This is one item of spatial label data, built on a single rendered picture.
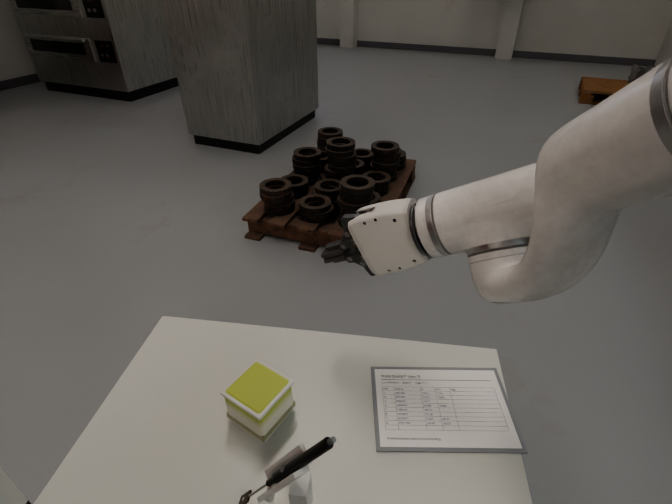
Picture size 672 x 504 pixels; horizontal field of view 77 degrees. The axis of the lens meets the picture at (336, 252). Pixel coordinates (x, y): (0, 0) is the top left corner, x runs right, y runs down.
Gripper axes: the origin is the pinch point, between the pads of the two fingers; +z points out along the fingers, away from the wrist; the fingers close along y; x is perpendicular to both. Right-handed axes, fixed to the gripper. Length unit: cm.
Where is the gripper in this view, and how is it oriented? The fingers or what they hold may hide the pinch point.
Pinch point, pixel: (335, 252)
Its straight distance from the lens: 66.6
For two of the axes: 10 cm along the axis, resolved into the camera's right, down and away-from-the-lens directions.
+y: -4.6, -8.2, -3.5
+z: -7.9, 2.1, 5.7
